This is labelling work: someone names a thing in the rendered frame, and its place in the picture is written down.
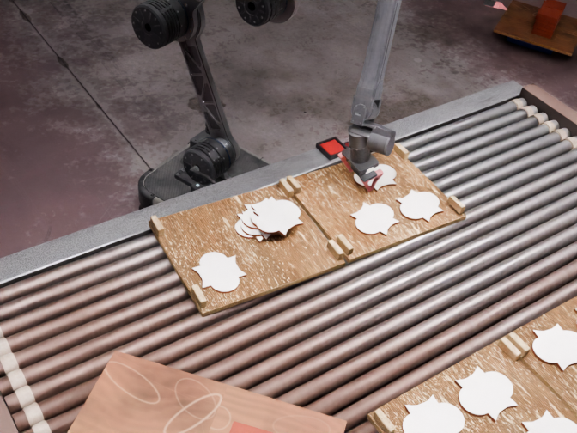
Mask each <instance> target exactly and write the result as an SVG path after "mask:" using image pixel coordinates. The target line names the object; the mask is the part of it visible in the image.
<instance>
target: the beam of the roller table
mask: <svg viewBox="0 0 577 433"><path fill-rule="evenodd" d="M522 88H523V87H522V86H521V85H519V84H518V83H517V82H515V81H514V80H512V81H510V82H505V83H503V84H500V85H497V86H494V87H493V88H488V89H485V90H483V91H480V92H477V93H475V94H473V95H468V96H466V97H463V98H460V99H457V100H455V101H451V102H448V103H446V104H443V105H440V106H437V107H433V108H431V109H429V110H426V111H423V112H420V113H416V114H413V115H410V116H409V117H406V118H403V119H399V120H396V121H393V122H391V123H389V124H386V125H382V126H384V127H386V128H389V129H391V130H393V131H395V132H396V136H395V143H399V142H402V141H404V140H407V139H409V138H412V137H416V136H418V135H421V134H423V133H425V132H428V131H432V130H434V129H437V128H440V127H442V126H444V125H449V124H451V123H453V122H456V121H459V120H461V119H465V118H468V117H470V116H472V115H475V114H478V113H481V112H484V111H487V110H489V109H491V108H494V107H498V106H500V105H503V104H505V103H508V102H509V101H511V100H514V99H518V98H519V94H520V92H521V89H522ZM339 163H342V160H341V159H340V158H339V157H338V158H336V159H333V160H328V159H327V158H326V157H325V156H324V155H323V154H322V153H321V152H320V151H319V150H318V149H312V150H309V151H308V152H305V153H302V154H299V155H297V156H292V157H289V158H287V159H285V160H282V161H279V162H275V163H272V164H270V165H267V166H265V167H262V168H258V169H255V170H252V171H250V172H247V173H244V174H241V175H238V176H235V177H233V178H230V179H227V180H224V181H221V182H218V183H215V184H213V185H210V186H206V187H204V188H201V189H198V190H196V191H193V192H188V193H186V194H183V195H181V196H178V197H176V198H171V199H169V200H166V201H163V202H161V203H159V204H154V205H151V206H149V207H146V208H143V209H141V210H137V211H134V212H131V213H129V214H126V215H123V216H120V217H117V218H114V219H112V220H109V221H106V222H103V223H100V224H97V225H94V226H92V227H89V228H86V229H82V230H79V231H77V232H75V233H72V234H69V235H65V236H62V237H59V238H57V239H55V240H52V241H48V242H45V243H42V244H39V245H38V246H35V247H30V248H28V249H25V250H22V251H20V252H17V253H13V254H11V255H8V256H5V257H2V258H0V289H1V288H3V287H5V286H8V285H11V284H14V283H17V282H20V281H21V280H24V279H27V278H30V277H33V276H36V275H39V274H40V273H43V272H46V271H50V270H52V269H55V268H57V267H59V266H62V265H66V264H69V263H71V262H74V261H76V260H79V259H82V258H85V257H88V256H90V255H92V254H95V253H99V252H101V251H104V250H107V249H109V248H111V247H116V246H117V245H120V244H123V243H126V242H127V241H132V240H135V239H136V238H139V237H142V236H145V235H148V234H151V233H153V232H152V230H151V228H150V227H149V221H150V217H151V216H154V215H156V216H157V217H158V218H160V217H165V216H168V215H172V214H174V213H178V212H181V211H184V210H189V209H192V208H196V207H198V206H201V205H205V204H210V203H213V202H216V201H219V200H223V199H225V198H231V197H234V196H237V195H241V194H243V193H247V192H251V191H255V190H258V189H261V188H264V187H267V186H273V185H275V184H279V180H280V179H285V180H286V179H287V176H290V175H291V176H292V177H293V178H294V177H297V176H300V175H303V174H308V173H311V172H314V171H317V170H320V169H322V168H328V167H330V166H333V165H337V164H339Z"/></svg>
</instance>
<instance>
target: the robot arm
mask: <svg viewBox="0 0 577 433"><path fill-rule="evenodd" d="M401 2H402V0H378V2H377V6H376V10H375V14H374V22H373V25H372V30H371V34H370V38H369V42H368V46H367V53H366V57H365V61H364V65H363V69H362V73H361V79H360V81H359V82H358V85H357V89H356V93H355V95H354V98H353V102H352V106H351V114H352V118H351V121H350V123H353V125H351V126H350V127H349V129H348V133H349V147H348V148H346V149H344V150H342V152H341V153H339V154H338V157H339V158H340V159H341V160H342V162H343V163H344V165H345V166H346V167H347V169H348V170H349V171H350V172H353V171H354V172H355V173H356V174H357V175H358V176H359V177H360V178H361V182H362V183H363V185H364V186H365V187H366V188H367V190H368V191H369V192H370V191H372V190H373V189H374V186H375V184H376V183H377V181H378V180H379V179H380V177H381V176H382V175H383V171H382V170H381V169H378V170H376V171H374V170H373V171H371V172H369V173H367V174H366V172H367V170H368V169H370V168H376V167H378V166H379V161H378V160H377V159H376V158H375V157H374V156H373V155H372V154H371V153H370V150H371V151H373V152H377V153H380V154H382V155H385V156H389V155H390V154H391V152H392V150H393V148H394V144H395V136H396V132H395V131H393V130H391V129H389V128H386V127H384V126H382V125H379V124H376V123H374V119H375V118H376V117H377V116H378V115H379V112H380V106H381V102H382V99H380V98H381V95H382V91H383V81H384V76H385V72H386V66H387V61H388V58H389V53H390V50H391V46H392V39H393V35H394V31H395V27H396V23H397V19H398V12H399V9H400V5H401ZM346 159H347V160H348V161H349V162H350V164H351V166H350V165H349V164H348V163H347V161H346ZM372 179H374V180H373V183H372V185H371V186H369V185H368V182H369V181H370V180H372Z"/></svg>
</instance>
